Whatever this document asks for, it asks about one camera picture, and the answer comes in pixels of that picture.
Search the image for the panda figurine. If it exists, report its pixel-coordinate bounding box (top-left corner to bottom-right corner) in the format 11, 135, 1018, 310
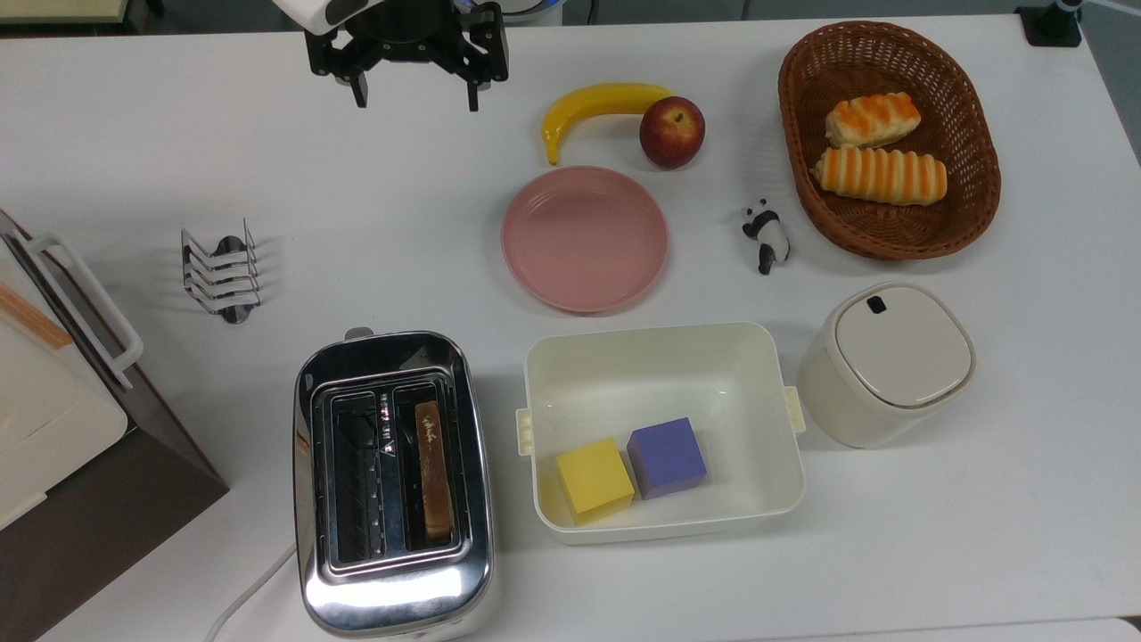
741, 200, 792, 276

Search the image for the short striped bread roll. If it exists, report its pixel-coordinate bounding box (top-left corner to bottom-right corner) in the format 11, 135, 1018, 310
825, 92, 922, 149

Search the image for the cream lidded trash can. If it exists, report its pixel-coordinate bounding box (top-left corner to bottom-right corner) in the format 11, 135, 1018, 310
796, 282, 979, 449

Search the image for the brown oven with white handle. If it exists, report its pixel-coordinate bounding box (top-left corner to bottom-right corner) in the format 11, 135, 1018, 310
0, 208, 230, 642

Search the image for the yellow cube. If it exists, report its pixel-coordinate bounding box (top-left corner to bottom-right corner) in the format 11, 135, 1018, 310
556, 437, 636, 525

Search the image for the metal toast rack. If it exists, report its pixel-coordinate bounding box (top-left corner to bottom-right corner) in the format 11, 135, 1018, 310
181, 219, 262, 325

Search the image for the pink plate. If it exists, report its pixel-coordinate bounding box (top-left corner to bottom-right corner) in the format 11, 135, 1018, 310
501, 166, 669, 314

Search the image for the long striped bread roll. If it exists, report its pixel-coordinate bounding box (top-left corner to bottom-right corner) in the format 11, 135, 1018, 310
811, 146, 948, 207

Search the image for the purple cube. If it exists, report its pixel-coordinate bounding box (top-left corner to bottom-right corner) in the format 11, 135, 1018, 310
627, 416, 708, 500

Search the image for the toast slice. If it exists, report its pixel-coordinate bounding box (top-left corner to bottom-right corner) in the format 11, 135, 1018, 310
415, 400, 456, 542

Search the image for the yellow banana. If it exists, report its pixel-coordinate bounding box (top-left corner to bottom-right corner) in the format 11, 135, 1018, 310
542, 83, 675, 167

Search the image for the chrome two-slot toaster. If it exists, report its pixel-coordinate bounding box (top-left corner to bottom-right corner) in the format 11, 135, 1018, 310
292, 327, 497, 640

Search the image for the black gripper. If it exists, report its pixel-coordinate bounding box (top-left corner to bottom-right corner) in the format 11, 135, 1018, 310
306, 0, 510, 113

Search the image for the brown wicker basket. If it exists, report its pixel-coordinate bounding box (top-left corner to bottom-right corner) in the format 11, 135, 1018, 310
778, 21, 1002, 261

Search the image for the red apple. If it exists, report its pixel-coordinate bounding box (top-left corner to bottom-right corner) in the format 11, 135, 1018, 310
639, 96, 706, 170

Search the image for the cream box with handle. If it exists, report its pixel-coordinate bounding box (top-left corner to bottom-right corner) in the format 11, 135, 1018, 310
0, 241, 130, 532

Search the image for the white toaster power cable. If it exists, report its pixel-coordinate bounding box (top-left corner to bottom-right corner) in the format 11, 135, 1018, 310
205, 542, 300, 642

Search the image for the white plastic bin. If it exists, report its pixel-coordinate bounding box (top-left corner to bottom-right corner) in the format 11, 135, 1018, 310
516, 322, 807, 546

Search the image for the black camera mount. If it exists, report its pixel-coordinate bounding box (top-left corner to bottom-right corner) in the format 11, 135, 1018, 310
1016, 0, 1085, 48

